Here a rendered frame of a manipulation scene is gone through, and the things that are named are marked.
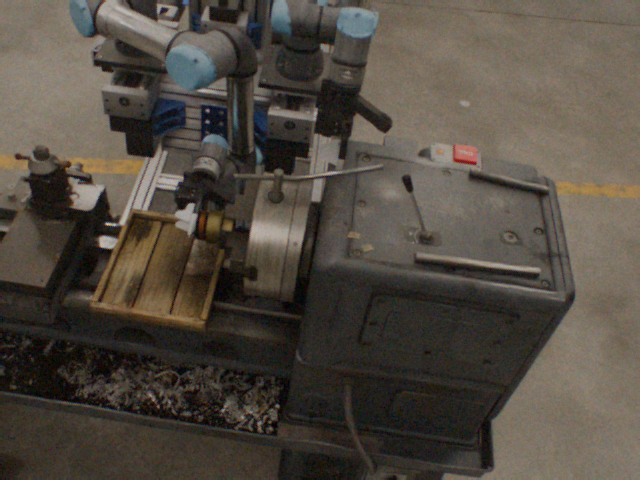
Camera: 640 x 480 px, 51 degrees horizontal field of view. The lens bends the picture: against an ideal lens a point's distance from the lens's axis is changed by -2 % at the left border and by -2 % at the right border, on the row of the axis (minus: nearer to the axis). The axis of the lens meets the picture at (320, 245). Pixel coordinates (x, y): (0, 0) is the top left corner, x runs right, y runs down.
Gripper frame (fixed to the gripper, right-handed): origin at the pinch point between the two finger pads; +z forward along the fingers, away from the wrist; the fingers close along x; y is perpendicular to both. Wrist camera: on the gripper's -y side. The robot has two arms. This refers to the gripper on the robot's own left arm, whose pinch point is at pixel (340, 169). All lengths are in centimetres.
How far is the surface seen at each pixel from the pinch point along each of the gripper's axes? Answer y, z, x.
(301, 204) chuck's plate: 7.5, 9.8, 1.4
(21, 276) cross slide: 74, 39, 6
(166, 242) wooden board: 44, 39, -21
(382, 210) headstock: -11.3, 7.7, 1.7
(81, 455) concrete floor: 72, 132, -23
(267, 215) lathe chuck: 14.8, 12.3, 4.8
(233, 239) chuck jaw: 22.6, 22.6, 0.1
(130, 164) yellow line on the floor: 99, 82, -165
